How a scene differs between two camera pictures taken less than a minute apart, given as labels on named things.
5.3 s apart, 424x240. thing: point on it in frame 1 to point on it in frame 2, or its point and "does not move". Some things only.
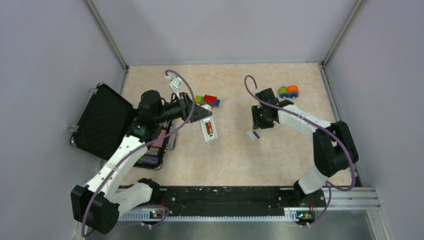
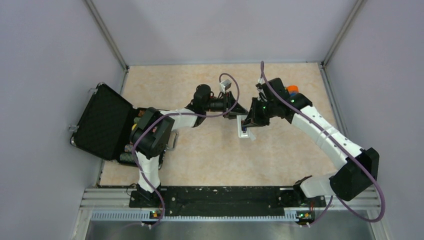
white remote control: [208, 127] to [240, 134]
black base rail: [214, 200] does not move
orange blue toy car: [288, 91] does not move
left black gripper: [186, 105] to [229, 101]
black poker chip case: [105, 122] does not move
